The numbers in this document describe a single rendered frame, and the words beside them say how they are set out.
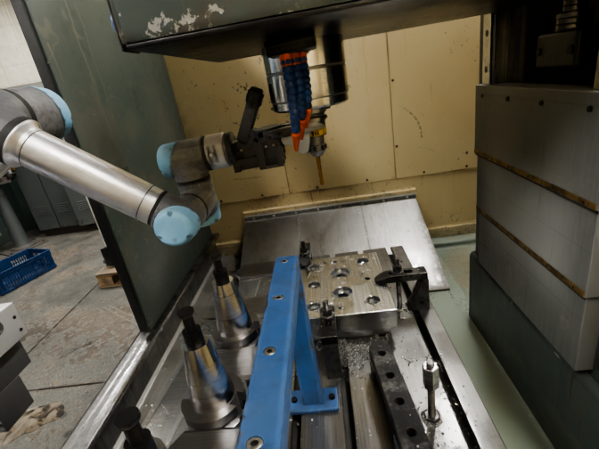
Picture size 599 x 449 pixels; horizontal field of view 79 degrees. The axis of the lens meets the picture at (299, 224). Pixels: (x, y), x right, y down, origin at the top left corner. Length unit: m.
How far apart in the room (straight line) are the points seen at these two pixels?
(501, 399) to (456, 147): 1.16
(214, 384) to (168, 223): 0.39
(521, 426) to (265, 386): 0.87
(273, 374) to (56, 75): 0.99
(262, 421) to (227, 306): 0.15
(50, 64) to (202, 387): 0.98
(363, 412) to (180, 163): 0.62
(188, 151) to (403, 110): 1.24
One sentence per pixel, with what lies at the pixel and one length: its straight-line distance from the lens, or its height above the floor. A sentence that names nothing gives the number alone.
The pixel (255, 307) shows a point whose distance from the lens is 0.53.
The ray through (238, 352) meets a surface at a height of 1.22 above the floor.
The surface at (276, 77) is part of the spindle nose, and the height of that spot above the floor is 1.51.
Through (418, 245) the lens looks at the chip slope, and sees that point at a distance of 1.74.
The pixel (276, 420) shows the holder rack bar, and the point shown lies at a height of 1.23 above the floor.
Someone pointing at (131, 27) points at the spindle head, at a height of 1.59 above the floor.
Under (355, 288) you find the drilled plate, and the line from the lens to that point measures 0.96.
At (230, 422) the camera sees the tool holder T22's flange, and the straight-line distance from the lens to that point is 0.41.
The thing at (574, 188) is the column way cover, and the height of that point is 1.26.
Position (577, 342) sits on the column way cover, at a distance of 0.89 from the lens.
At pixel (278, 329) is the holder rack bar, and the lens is 0.46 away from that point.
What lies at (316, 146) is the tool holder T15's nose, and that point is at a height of 1.37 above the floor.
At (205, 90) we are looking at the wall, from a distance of 1.87.
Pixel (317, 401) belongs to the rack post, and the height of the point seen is 0.92.
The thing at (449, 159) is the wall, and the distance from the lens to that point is 1.95.
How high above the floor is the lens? 1.50
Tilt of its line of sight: 22 degrees down
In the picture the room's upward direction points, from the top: 10 degrees counter-clockwise
